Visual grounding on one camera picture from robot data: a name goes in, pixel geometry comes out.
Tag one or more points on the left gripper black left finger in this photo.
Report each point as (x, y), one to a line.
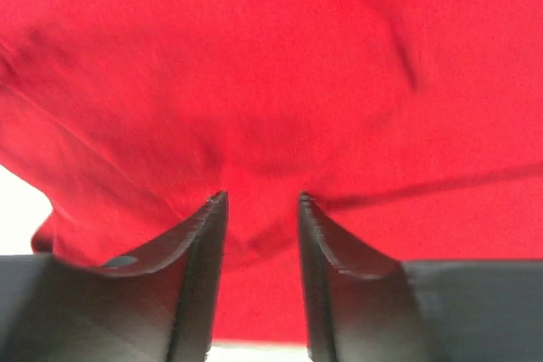
(155, 303)

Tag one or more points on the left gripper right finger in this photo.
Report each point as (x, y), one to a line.
(362, 305)

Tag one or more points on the red t shirt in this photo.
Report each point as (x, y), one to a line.
(416, 124)

